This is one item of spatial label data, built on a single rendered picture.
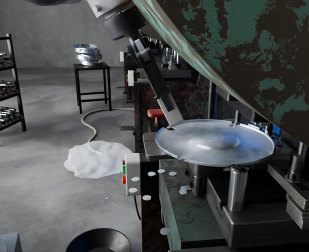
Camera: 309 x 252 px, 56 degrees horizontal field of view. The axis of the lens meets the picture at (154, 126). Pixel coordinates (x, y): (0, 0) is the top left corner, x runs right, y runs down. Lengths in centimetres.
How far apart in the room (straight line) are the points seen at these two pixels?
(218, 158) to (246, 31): 47
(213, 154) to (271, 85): 46
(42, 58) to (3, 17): 117
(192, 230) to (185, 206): 8
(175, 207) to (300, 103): 53
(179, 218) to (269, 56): 53
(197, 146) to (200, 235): 20
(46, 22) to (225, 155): 698
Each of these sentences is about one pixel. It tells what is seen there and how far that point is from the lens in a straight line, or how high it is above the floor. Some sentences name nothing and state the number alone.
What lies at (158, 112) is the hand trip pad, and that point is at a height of 76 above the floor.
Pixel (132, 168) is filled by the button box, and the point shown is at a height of 60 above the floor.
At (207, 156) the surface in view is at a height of 78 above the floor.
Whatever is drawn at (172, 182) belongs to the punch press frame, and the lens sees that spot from 82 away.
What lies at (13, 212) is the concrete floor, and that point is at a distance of 197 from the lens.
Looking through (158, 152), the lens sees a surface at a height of 78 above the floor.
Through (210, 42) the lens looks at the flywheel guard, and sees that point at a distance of 20.
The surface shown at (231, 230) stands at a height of 69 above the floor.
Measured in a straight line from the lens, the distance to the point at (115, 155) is 211.
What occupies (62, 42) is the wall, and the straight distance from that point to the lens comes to 741.
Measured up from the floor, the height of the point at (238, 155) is 78.
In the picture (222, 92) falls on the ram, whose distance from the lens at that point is 71.
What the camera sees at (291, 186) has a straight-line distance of 65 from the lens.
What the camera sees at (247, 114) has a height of 87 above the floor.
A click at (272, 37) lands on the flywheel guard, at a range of 21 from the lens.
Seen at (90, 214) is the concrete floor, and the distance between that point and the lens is 181.
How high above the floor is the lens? 107
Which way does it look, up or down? 20 degrees down
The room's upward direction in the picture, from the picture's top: straight up
